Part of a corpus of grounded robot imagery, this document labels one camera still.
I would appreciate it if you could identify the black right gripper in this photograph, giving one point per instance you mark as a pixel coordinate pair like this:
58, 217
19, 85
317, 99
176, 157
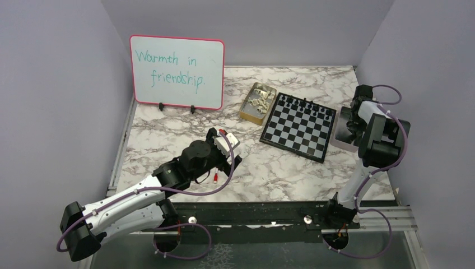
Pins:
355, 129

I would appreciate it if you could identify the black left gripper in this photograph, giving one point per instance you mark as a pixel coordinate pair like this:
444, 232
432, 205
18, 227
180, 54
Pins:
224, 166

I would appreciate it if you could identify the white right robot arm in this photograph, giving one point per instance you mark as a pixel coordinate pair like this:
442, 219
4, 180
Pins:
382, 144

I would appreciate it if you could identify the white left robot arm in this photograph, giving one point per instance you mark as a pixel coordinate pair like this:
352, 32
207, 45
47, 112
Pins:
145, 205

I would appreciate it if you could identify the pile of white chess pieces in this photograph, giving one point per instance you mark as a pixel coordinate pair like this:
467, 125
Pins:
260, 99

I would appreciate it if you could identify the white and red marker pen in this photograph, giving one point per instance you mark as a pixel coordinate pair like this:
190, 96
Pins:
216, 177

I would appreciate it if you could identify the pink tin tray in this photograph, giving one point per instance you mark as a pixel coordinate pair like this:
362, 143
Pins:
341, 136

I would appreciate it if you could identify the gold tin tray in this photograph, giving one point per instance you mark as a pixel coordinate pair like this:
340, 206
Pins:
249, 113

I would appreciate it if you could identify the black and silver chessboard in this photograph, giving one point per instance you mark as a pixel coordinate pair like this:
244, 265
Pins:
304, 134

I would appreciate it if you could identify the pink framed whiteboard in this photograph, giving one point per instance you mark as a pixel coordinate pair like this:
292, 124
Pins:
175, 71

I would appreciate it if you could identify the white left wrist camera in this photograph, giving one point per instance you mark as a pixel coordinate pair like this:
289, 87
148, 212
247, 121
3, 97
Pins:
225, 142

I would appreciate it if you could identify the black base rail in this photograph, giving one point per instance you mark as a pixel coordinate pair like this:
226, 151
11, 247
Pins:
254, 222

